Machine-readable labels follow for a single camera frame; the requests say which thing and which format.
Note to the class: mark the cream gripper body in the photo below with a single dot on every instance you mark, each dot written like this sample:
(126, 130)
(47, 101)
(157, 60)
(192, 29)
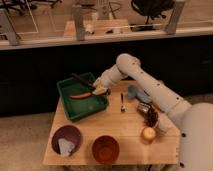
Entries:
(99, 87)

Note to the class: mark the green plastic tray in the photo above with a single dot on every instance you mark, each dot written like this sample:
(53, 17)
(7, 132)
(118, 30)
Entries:
(77, 109)

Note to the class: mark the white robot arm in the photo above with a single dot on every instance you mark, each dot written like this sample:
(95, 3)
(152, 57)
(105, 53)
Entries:
(194, 121)

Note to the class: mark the orange carrot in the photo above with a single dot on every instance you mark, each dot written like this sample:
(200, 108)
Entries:
(81, 96)

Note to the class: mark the dark red grapes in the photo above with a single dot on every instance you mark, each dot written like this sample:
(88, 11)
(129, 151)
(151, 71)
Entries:
(151, 117)

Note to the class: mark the yellow red apple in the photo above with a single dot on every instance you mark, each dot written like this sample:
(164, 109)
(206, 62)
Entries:
(148, 134)

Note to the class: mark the white crumpled cloth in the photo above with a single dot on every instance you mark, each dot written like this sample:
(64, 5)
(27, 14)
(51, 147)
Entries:
(66, 147)

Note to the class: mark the black office chair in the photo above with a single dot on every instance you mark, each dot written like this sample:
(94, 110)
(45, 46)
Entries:
(152, 8)

